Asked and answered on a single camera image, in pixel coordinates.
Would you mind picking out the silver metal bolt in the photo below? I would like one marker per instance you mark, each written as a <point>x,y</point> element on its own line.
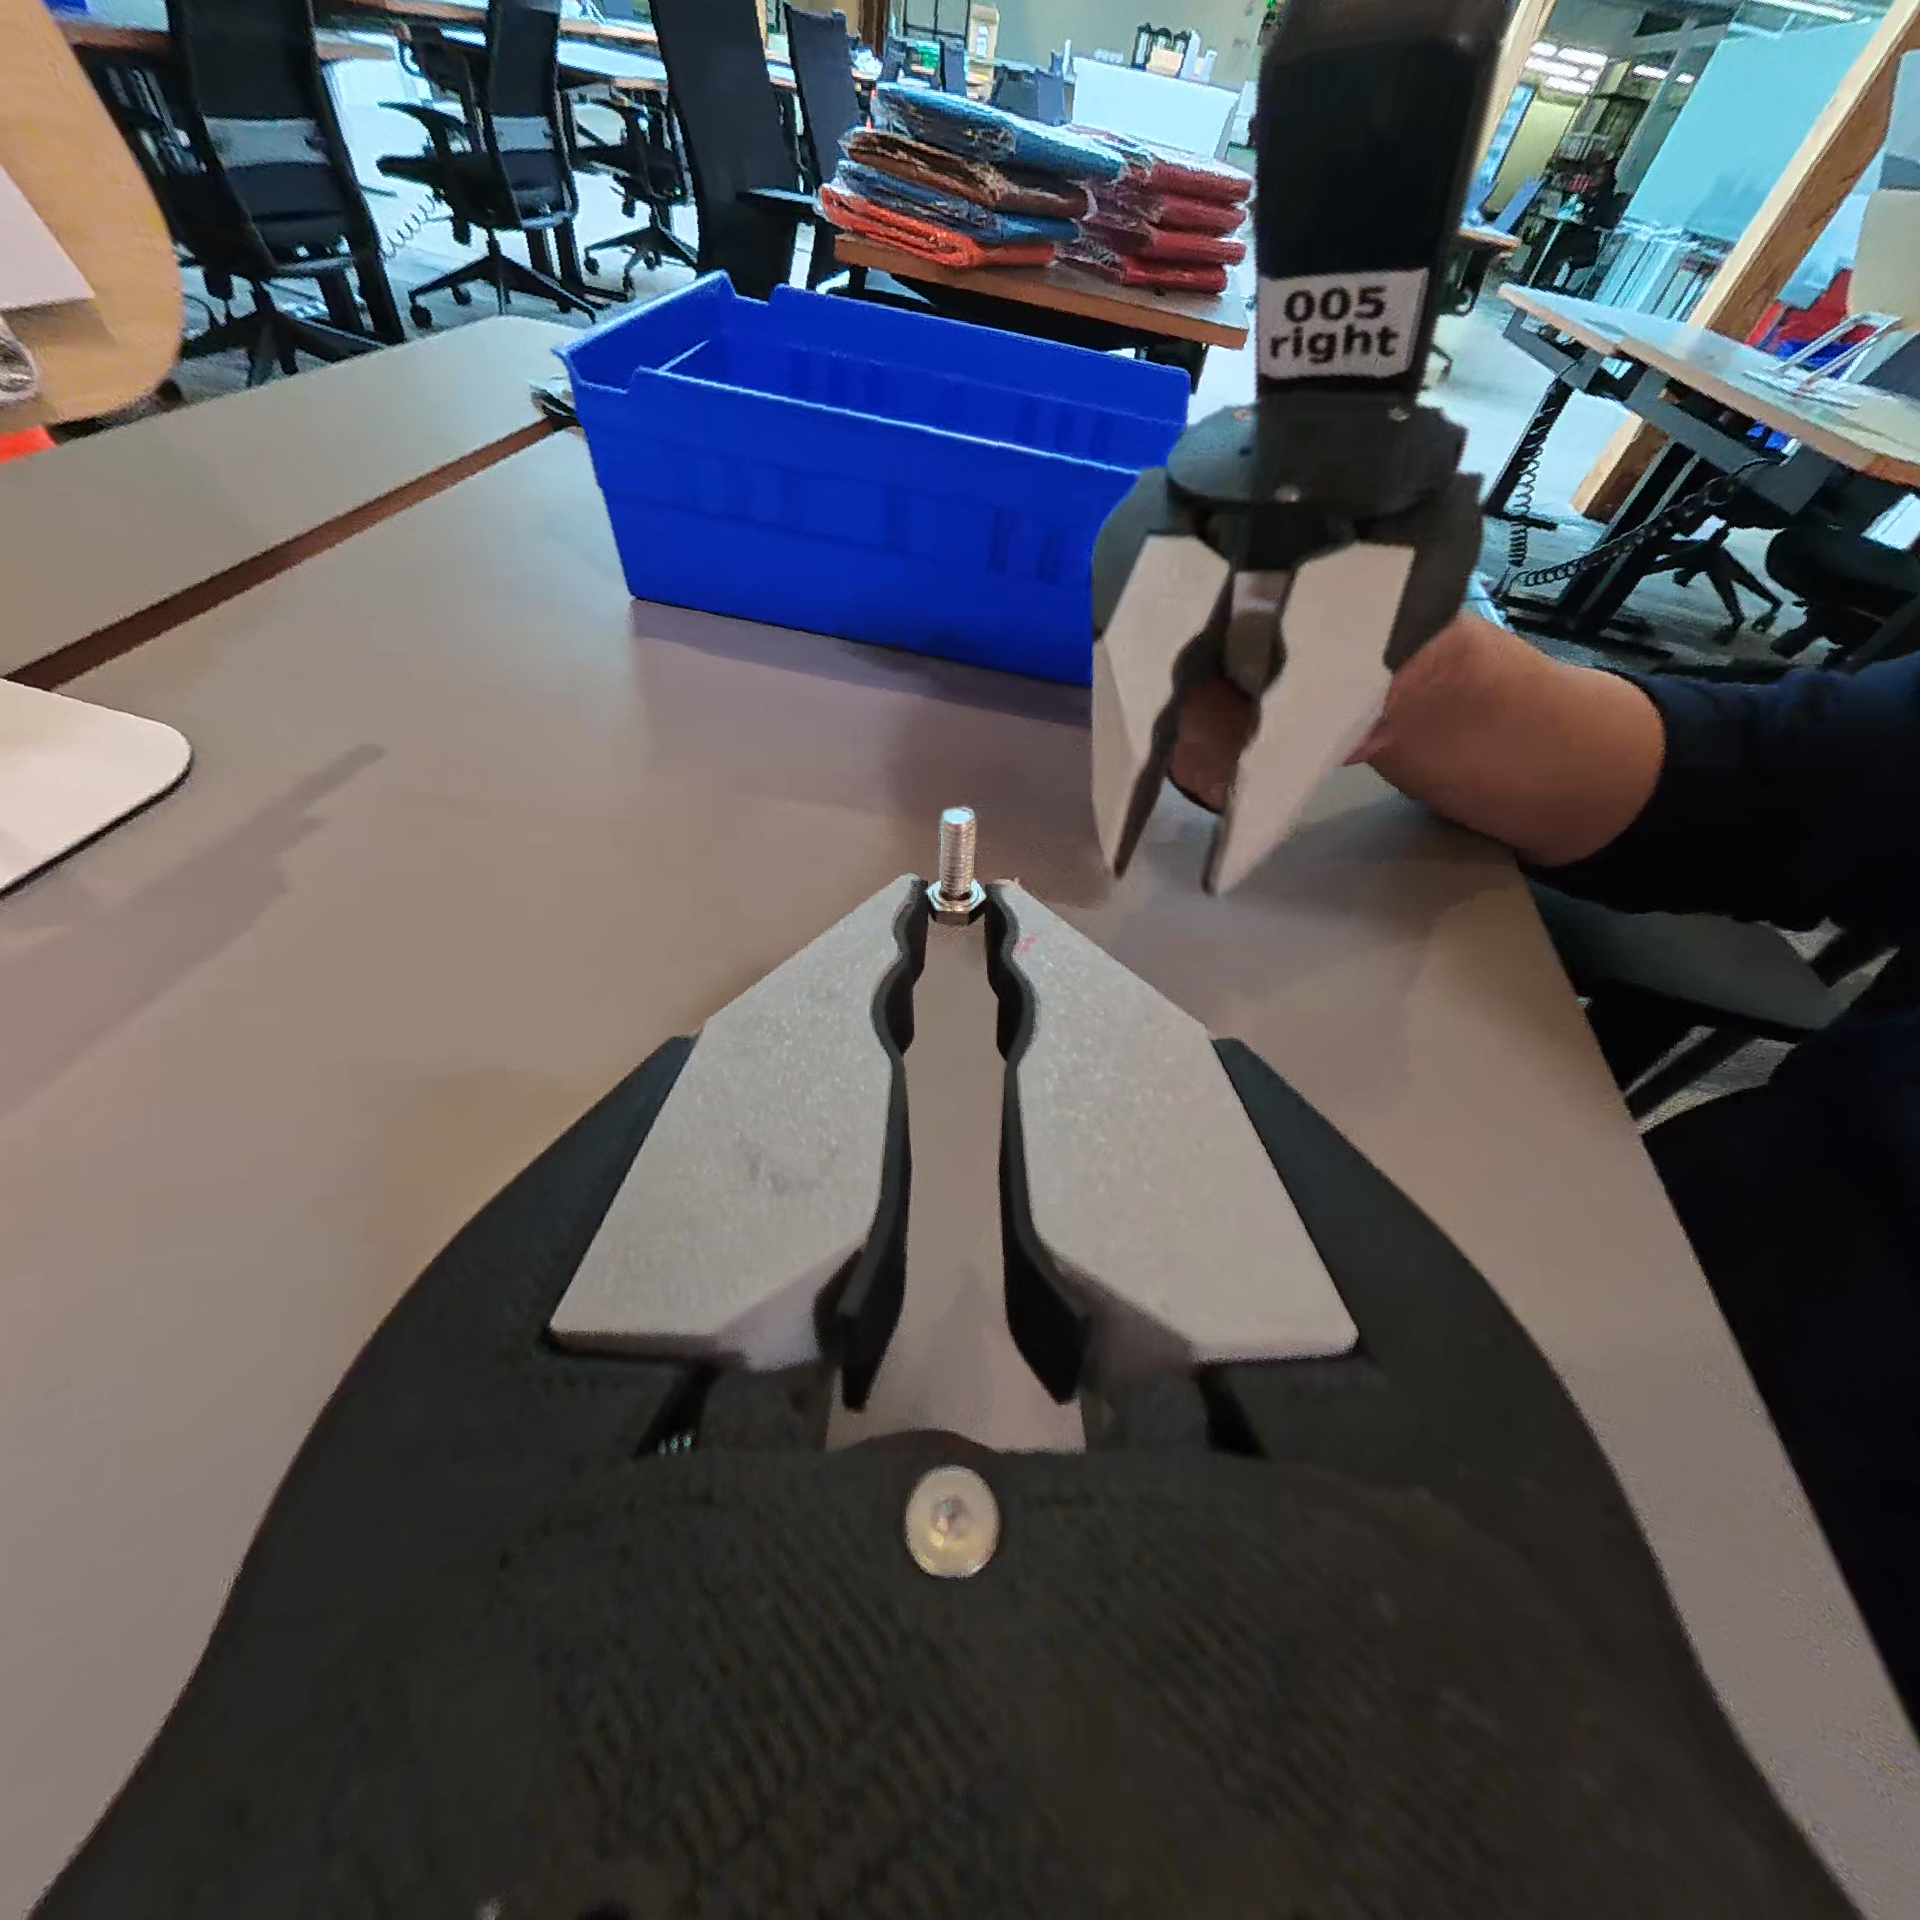
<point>957,849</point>

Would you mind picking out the wooden table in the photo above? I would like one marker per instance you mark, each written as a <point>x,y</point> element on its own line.
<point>1080,299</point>

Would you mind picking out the stack of folded coloured cloths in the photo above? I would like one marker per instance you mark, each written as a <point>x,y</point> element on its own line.
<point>1037,195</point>

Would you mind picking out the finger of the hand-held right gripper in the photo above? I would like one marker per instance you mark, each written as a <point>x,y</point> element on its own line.
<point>1149,661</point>
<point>1330,661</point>

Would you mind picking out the person's right forearm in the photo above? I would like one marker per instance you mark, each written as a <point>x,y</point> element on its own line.
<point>1770,780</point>

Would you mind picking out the white document stand wooden board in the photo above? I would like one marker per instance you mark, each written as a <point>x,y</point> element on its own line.
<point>60,764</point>

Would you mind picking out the wooden desk black legs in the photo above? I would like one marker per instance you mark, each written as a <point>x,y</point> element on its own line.
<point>1724,374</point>

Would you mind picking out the person's right hand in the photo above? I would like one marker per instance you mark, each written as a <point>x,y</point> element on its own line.
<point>1517,734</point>

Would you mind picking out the blue plastic bin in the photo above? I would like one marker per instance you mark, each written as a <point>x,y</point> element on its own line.
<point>839,509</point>

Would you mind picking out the person's dark clothing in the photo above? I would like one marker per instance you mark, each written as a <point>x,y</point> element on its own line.
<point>1816,1275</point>

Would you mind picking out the black office chair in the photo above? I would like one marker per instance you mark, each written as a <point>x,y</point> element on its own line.
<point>494,148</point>
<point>1845,578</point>
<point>271,164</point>
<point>734,136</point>

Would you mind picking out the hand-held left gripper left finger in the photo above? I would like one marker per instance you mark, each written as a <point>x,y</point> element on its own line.
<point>750,1170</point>

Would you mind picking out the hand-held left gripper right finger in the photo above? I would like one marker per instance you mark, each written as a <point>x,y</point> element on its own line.
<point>1172,1184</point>

